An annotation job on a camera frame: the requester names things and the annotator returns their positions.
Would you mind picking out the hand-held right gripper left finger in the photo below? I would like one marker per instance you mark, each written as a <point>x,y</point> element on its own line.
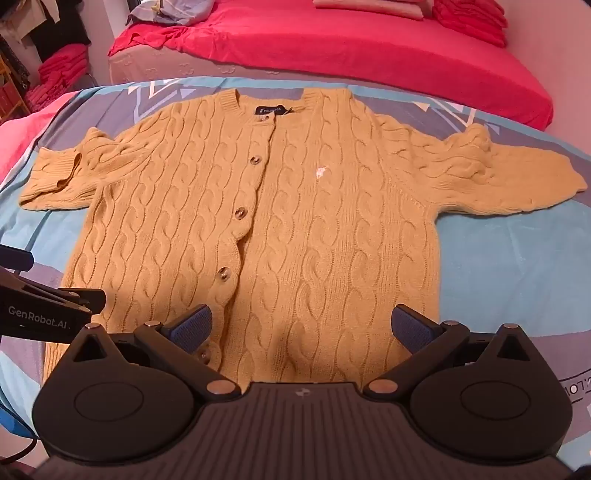
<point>191,327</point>

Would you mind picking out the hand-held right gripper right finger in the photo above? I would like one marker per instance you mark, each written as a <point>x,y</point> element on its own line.
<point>411,330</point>

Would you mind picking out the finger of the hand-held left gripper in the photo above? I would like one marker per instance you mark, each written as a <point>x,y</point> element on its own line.
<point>85,299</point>

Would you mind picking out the stack of red clothes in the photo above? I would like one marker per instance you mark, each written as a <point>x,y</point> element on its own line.
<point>57,78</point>

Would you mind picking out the dark hanging clothes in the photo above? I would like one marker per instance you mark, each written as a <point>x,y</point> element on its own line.
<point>60,27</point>

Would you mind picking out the pink cloth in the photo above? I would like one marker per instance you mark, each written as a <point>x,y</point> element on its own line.
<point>21,134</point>

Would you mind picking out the beige embossed mattress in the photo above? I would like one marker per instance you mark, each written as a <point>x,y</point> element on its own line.
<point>184,69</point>

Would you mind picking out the bed with red sheet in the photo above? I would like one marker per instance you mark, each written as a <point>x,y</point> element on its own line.
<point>369,46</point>

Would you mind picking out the light blue crumpled cloth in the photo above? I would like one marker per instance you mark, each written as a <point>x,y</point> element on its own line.
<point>166,11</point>

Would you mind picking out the folded red blanket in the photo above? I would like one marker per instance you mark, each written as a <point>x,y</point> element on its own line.
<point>471,18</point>

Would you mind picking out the pink pillow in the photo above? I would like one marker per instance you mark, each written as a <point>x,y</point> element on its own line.
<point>369,8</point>

